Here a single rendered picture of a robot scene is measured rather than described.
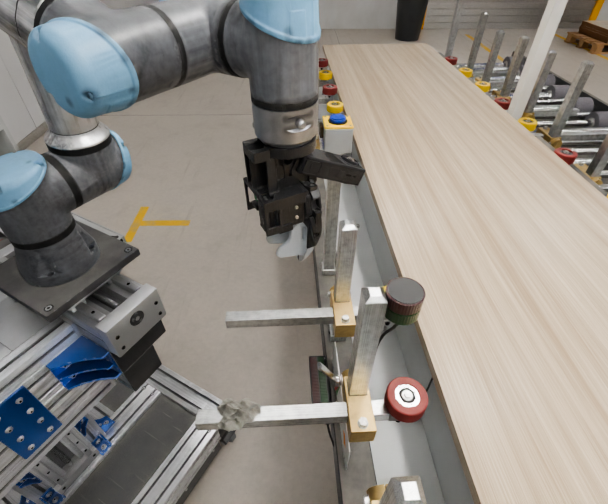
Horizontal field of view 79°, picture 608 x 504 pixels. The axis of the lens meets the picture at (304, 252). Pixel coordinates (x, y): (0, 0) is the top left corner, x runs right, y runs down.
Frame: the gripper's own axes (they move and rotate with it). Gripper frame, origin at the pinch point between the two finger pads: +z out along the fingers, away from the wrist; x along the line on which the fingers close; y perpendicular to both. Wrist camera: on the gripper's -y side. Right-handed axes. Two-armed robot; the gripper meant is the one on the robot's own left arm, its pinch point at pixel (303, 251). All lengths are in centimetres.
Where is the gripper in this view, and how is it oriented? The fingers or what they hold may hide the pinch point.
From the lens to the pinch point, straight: 58.8
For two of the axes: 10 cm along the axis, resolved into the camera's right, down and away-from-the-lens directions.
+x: 4.7, 6.0, -6.5
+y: -8.8, 3.2, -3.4
